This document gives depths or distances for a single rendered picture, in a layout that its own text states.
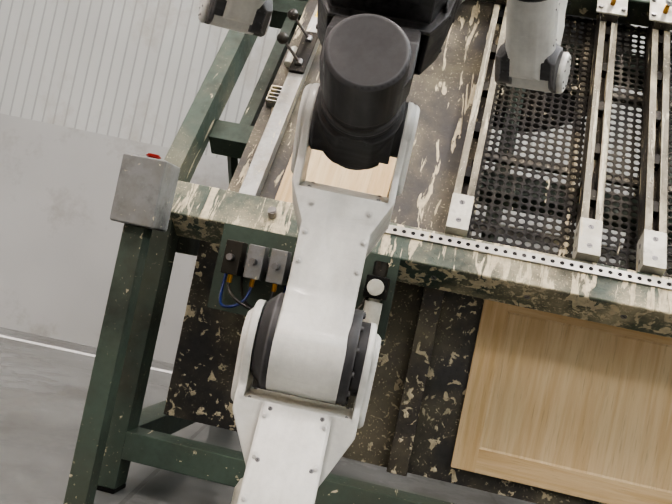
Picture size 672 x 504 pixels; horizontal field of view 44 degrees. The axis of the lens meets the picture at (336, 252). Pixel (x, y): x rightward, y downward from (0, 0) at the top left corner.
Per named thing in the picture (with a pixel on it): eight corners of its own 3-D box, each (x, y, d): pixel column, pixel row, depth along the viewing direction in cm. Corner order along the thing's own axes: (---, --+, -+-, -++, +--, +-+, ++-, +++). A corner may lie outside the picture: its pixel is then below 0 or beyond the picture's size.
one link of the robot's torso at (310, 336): (359, 413, 115) (425, 91, 119) (235, 387, 116) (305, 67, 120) (357, 404, 130) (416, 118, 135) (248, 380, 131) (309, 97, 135)
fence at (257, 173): (239, 202, 242) (238, 193, 239) (321, 2, 297) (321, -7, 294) (255, 205, 242) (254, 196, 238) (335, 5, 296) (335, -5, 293)
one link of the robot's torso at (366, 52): (409, 100, 105) (433, -18, 110) (309, 79, 105) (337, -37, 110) (389, 183, 131) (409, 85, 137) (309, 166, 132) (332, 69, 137)
